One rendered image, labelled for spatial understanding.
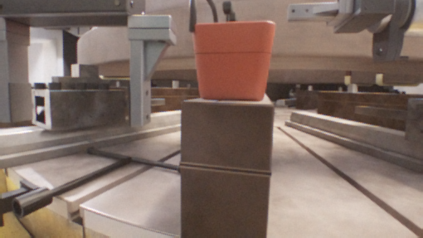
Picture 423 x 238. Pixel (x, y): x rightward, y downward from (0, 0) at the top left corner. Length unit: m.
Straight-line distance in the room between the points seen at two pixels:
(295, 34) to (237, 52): 0.75
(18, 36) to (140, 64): 0.14
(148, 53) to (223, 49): 0.17
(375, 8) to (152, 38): 0.34
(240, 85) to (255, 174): 0.14
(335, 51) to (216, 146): 0.89
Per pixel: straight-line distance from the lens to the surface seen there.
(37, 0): 0.25
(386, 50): 0.47
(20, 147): 1.43
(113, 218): 0.77
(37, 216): 1.26
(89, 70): 1.55
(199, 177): 0.35
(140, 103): 0.21
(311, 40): 1.09
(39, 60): 4.39
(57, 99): 1.36
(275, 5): 1.11
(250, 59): 0.35
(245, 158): 0.32
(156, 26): 0.21
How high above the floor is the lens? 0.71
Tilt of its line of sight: 5 degrees down
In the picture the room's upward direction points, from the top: 1 degrees clockwise
